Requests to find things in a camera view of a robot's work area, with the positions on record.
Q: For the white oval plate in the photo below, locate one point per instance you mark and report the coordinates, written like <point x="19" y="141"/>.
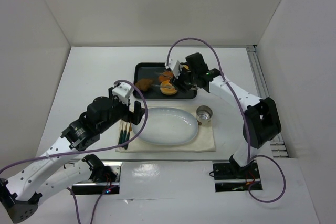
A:
<point x="167" y="127"/>

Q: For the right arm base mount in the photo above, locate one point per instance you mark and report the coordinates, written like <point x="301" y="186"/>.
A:
<point x="228" y="180"/>

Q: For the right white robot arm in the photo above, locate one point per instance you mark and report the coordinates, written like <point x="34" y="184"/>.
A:
<point x="261" y="121"/>

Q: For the green handled fork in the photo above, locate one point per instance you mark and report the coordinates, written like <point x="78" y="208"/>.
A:
<point x="121" y="134"/>

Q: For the beige cloth placemat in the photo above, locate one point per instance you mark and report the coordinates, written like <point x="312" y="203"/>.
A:
<point x="203" y="142"/>

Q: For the orange flat bread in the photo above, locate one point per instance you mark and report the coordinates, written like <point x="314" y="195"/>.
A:
<point x="165" y="76"/>

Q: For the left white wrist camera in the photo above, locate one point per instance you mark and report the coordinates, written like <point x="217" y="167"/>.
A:
<point x="122" y="91"/>

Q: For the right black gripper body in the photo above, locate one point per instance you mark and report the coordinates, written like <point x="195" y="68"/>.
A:
<point x="181" y="80"/>

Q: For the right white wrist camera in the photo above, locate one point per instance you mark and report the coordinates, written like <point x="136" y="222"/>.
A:
<point x="175" y="67"/>

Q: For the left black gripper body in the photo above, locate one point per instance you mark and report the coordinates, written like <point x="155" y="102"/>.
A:
<point x="136" y="112"/>

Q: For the black tray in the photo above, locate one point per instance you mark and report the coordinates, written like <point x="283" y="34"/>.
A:
<point x="150" y="70"/>

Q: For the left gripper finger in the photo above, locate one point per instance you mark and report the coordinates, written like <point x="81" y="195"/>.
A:
<point x="137" y="107"/>
<point x="136" y="118"/>

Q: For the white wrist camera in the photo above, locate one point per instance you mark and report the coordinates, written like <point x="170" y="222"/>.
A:
<point x="175" y="67"/>
<point x="122" y="91"/>

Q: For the green handled knife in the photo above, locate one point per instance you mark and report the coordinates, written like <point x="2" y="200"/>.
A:
<point x="124" y="137"/>

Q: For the ring donut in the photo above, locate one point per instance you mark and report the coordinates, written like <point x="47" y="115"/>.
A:
<point x="167" y="88"/>

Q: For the metal cup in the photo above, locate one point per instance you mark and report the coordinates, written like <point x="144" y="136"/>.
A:
<point x="204" y="115"/>

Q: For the brown croissant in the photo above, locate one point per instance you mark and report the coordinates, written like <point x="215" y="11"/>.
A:
<point x="144" y="84"/>

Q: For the metal tongs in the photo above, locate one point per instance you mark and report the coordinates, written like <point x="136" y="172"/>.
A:
<point x="157" y="74"/>

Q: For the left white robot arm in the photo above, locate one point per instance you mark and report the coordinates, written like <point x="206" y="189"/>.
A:
<point x="66" y="162"/>

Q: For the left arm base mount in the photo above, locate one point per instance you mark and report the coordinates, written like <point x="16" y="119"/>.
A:
<point x="105" y="179"/>

